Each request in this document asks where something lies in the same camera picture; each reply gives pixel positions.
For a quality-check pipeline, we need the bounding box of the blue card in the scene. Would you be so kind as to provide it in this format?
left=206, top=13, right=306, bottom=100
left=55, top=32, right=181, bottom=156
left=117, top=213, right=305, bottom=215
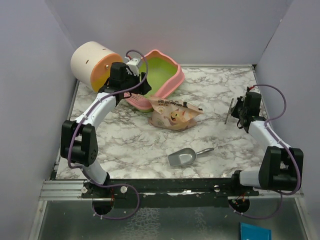
left=240, top=222, right=272, bottom=240

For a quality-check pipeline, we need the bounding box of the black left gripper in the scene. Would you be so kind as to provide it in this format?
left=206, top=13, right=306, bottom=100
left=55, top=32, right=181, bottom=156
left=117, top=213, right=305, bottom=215
left=122, top=69, right=153, bottom=95

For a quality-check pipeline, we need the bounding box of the bag sealing clip strip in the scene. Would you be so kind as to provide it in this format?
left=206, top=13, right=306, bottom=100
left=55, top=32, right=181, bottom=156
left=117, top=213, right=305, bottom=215
left=224, top=98, right=234, bottom=125

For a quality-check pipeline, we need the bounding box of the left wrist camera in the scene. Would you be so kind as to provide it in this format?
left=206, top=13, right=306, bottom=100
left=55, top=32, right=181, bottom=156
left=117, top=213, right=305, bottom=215
left=125, top=56, right=142, bottom=77

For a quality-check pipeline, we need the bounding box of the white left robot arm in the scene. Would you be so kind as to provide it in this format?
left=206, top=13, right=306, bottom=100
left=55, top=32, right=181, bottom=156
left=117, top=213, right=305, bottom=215
left=60, top=62, right=152, bottom=198

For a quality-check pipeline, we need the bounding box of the cat litter bag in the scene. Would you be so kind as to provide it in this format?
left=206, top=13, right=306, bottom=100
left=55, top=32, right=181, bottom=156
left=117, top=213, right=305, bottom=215
left=148, top=96, right=204, bottom=131

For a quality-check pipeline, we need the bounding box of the aluminium frame rail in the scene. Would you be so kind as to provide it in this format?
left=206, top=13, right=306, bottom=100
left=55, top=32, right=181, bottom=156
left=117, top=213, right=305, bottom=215
left=39, top=180, right=84, bottom=201

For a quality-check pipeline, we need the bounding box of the cream orange cylindrical cat house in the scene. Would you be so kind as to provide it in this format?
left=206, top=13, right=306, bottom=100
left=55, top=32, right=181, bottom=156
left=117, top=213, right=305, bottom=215
left=70, top=41, right=123, bottom=93

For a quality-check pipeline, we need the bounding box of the pink green litter box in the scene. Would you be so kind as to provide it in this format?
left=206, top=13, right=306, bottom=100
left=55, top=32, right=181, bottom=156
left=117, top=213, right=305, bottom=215
left=126, top=49, right=185, bottom=113

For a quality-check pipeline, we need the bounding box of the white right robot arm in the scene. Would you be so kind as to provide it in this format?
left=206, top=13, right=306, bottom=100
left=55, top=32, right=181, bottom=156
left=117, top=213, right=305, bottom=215
left=229, top=91, right=304, bottom=196

